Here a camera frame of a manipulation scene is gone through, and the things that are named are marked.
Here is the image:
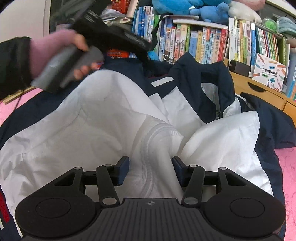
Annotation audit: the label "navy and white jacket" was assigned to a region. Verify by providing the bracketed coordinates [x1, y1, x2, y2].
[1, 54, 295, 240]

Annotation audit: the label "black jacket left forearm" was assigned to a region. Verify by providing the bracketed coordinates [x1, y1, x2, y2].
[0, 37, 32, 99]

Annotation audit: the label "left hand pink sleeve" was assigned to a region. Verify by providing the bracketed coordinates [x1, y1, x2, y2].
[29, 30, 89, 79]

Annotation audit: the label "stack of papers and books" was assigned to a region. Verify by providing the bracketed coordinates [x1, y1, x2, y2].
[100, 8, 131, 24]

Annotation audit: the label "red plastic crate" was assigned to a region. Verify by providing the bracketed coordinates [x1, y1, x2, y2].
[107, 0, 130, 58]

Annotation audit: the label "blue plush ball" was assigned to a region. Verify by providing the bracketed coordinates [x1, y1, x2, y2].
[147, 51, 159, 61]

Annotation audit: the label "pink bunny pattern mat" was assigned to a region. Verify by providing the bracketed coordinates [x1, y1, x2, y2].
[1, 87, 295, 240]

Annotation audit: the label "row of upright books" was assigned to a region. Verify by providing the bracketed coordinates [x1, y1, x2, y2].
[132, 6, 295, 99]

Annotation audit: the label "blue plush toy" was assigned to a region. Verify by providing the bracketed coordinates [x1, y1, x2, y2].
[152, 0, 232, 24]

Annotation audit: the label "wooden drawer organizer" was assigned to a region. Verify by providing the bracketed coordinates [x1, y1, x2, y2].
[230, 72, 296, 123]

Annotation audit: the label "white label printer box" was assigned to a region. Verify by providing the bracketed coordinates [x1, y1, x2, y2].
[252, 53, 287, 92]

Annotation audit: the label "small black box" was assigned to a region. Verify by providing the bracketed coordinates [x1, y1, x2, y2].
[229, 59, 251, 77]

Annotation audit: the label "pink bunny plush toy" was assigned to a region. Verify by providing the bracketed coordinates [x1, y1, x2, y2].
[228, 0, 265, 24]

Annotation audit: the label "green round toy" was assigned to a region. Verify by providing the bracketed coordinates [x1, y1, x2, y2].
[262, 18, 279, 32]

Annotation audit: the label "folded teal towels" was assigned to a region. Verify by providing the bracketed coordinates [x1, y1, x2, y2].
[276, 16, 296, 37]

